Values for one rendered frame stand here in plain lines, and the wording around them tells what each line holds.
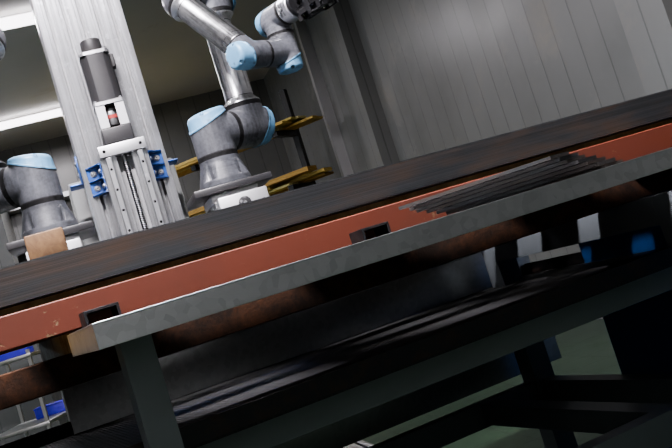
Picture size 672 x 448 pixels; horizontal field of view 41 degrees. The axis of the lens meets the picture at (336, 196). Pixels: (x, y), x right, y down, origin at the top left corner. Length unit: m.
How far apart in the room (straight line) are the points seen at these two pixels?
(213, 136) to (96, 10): 0.57
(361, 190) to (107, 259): 0.43
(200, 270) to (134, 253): 0.10
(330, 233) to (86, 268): 0.39
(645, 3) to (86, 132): 2.46
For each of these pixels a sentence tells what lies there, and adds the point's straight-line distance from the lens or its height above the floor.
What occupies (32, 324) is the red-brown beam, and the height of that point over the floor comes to 0.78.
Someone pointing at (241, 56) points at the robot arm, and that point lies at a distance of 2.37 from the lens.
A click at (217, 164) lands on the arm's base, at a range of 2.52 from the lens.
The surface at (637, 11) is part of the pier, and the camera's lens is 4.17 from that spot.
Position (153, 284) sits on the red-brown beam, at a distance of 1.36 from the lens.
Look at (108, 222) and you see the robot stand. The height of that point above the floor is 1.05.
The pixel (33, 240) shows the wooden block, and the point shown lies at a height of 0.91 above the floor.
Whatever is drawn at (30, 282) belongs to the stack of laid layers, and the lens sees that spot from 1.34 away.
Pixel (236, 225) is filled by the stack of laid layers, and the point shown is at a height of 0.84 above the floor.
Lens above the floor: 0.73
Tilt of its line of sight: 4 degrees up
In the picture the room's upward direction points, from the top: 17 degrees counter-clockwise
